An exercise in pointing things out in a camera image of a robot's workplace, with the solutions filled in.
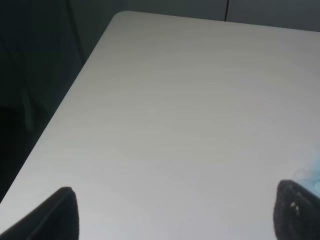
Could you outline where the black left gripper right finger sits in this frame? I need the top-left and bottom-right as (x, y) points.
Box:
(273, 180), (320, 240)

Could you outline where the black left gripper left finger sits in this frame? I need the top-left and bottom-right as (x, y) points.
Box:
(0, 186), (80, 240)

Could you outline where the light blue bath loofah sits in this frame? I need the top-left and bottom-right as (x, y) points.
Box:
(293, 152), (320, 197)

